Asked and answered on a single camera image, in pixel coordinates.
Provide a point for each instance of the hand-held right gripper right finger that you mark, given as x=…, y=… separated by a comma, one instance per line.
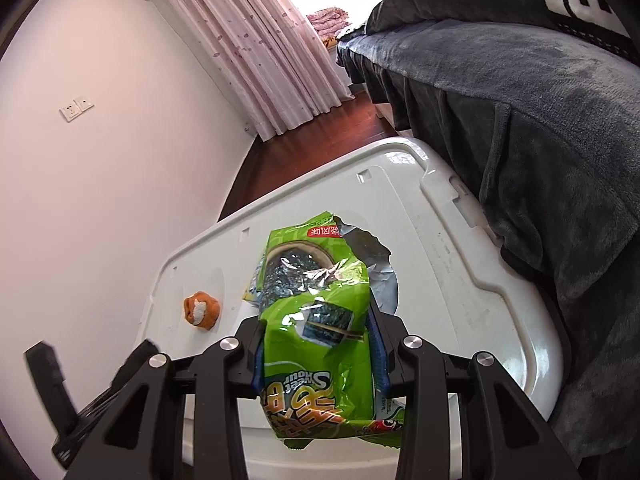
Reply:
x=387, y=355

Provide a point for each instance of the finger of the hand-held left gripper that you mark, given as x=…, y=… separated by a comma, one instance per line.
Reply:
x=47, y=385

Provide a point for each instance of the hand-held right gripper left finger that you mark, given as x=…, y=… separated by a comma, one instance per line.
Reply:
x=240, y=355

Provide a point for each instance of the green snack bag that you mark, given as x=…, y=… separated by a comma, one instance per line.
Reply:
x=315, y=310

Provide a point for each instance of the orange peel piece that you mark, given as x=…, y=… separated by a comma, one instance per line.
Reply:
x=200, y=310

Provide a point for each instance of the grey plastic storage box lid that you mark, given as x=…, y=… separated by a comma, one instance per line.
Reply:
x=450, y=260

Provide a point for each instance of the dark grey bed blanket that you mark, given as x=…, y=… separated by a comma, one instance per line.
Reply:
x=550, y=160

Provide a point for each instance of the yellow patterned cloth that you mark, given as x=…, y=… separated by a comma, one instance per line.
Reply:
x=331, y=42

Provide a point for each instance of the pink patterned curtain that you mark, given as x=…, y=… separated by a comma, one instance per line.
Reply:
x=240, y=35

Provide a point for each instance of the folded pink blanket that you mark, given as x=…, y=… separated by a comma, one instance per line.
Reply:
x=327, y=19

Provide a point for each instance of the white wall socket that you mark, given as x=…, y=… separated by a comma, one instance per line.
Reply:
x=69, y=113

